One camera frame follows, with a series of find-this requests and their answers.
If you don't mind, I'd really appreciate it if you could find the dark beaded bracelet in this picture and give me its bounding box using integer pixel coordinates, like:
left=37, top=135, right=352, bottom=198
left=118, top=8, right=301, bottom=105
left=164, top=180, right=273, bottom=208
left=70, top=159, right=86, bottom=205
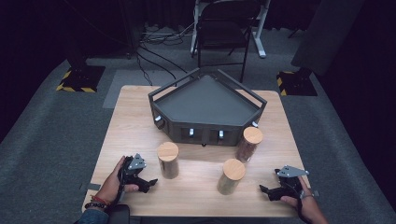
left=83, top=202, right=108, bottom=210

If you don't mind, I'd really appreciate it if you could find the wooden-lid jar with pale leaves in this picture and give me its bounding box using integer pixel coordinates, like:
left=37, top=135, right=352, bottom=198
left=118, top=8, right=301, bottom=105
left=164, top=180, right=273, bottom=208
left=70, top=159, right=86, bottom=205
left=217, top=158, right=247, bottom=196

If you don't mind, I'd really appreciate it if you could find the grey tape strip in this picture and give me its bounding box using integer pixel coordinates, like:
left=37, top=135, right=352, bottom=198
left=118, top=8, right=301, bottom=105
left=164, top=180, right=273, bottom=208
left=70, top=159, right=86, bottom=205
left=79, top=182, right=102, bottom=192

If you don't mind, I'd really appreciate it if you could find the black gripper strap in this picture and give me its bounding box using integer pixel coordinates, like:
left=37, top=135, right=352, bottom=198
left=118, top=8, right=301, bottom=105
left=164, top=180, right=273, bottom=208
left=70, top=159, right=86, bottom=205
left=294, top=183, right=312, bottom=224
left=108, top=174, right=126, bottom=208

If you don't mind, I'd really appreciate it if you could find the black padded armrest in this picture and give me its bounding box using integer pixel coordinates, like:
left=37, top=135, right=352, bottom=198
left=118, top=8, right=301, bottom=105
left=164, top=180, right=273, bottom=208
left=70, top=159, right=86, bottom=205
left=106, top=203, right=132, bottom=224

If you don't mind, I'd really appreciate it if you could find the wooden-lid jar with brown contents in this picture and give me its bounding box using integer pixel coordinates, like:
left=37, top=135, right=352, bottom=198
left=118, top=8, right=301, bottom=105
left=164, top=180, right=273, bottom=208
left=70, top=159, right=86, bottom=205
left=234, top=126, right=264, bottom=164

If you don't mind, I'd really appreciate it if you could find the person's right hand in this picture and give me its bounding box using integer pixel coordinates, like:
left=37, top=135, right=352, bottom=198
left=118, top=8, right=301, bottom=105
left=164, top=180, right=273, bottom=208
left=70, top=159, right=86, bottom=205
left=279, top=175, right=330, bottom=224

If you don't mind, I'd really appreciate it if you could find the grey floor mat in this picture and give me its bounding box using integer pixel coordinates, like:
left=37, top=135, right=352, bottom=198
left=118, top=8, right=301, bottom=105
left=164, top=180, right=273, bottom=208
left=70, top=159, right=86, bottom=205
left=102, top=68, right=200, bottom=109

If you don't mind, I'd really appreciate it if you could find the white desk frame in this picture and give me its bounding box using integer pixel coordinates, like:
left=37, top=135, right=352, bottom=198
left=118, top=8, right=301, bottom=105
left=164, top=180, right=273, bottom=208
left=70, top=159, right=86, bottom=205
left=190, top=0, right=272, bottom=60

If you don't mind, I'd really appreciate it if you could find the black right gripper strap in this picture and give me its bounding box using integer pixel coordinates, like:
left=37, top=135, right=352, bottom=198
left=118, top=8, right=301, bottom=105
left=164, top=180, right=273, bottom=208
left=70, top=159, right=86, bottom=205
left=294, top=183, right=312, bottom=224

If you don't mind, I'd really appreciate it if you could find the wooden-lid jar with reddish contents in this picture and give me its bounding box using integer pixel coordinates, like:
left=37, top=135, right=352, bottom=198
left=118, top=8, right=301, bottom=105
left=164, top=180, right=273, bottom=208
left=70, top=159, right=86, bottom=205
left=157, top=141, right=180, bottom=180

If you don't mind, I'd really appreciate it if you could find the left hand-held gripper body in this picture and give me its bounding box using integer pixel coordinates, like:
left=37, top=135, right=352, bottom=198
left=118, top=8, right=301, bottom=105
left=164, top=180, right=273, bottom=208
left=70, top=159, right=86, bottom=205
left=119, top=152, right=151, bottom=192

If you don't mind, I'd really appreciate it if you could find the black folding chair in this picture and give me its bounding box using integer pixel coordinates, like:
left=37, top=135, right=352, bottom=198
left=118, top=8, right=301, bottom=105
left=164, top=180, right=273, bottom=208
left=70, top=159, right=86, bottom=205
left=195, top=0, right=262, bottom=83

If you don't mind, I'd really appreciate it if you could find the black left gripper strap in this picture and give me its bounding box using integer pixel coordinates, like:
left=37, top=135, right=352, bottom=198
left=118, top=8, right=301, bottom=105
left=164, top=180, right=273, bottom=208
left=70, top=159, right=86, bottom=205
left=108, top=174, right=126, bottom=208

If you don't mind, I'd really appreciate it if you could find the dark grey hanging panel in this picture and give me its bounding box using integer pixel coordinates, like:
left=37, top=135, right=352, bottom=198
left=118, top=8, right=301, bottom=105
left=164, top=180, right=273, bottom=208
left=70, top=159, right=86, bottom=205
left=290, top=0, right=366, bottom=77

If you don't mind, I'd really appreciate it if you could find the bundle of black floor cables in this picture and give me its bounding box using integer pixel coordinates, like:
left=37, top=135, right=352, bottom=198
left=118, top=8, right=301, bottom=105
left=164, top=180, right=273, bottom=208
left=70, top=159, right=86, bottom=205
left=135, top=21, right=196, bottom=87

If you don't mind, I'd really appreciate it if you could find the red string bracelet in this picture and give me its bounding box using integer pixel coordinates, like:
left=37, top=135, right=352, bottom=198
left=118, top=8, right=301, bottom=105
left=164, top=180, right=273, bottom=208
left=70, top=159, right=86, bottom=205
left=91, top=194, right=112, bottom=206

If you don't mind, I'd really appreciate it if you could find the black yellow striped stand base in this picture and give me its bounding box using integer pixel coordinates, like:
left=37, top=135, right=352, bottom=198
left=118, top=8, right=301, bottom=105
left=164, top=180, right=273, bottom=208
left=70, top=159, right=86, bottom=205
left=276, top=68, right=318, bottom=97
left=55, top=64, right=106, bottom=93

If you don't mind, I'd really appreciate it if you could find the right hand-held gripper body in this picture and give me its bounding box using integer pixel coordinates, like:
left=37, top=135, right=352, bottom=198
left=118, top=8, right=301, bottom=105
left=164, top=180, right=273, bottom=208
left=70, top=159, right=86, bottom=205
left=274, top=164, right=310, bottom=200

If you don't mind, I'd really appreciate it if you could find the person's left hand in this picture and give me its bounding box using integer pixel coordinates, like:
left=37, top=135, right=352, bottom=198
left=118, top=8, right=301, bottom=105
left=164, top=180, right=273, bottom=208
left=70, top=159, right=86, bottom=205
left=98, top=156, right=140, bottom=203

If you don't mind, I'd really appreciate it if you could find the dark grey corner shelf rack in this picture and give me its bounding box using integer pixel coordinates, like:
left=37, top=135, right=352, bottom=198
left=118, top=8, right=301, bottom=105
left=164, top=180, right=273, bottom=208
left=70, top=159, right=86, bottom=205
left=148, top=67, right=268, bottom=147

